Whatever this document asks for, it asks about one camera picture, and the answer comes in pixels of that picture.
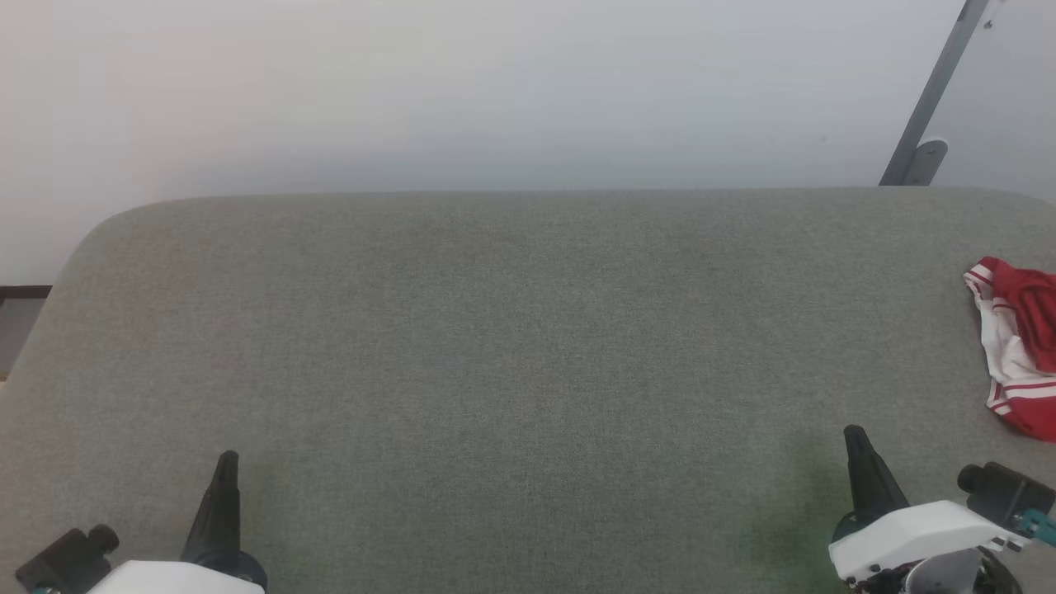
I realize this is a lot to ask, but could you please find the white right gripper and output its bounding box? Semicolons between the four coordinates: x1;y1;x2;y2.
829;425;1028;588

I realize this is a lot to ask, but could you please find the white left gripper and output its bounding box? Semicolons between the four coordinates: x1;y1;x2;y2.
87;450;269;594

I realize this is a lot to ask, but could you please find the red Bulls 23 jersey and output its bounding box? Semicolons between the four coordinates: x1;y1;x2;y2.
964;257;1056;442

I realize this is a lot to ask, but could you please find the grey fabric sofa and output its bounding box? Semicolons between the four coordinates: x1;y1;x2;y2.
0;188;1056;594

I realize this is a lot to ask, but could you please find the grey metal bar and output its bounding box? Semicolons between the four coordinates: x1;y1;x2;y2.
879;0;991;186

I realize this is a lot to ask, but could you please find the grey metal foot bracket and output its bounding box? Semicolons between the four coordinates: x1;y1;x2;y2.
903;140;948;186

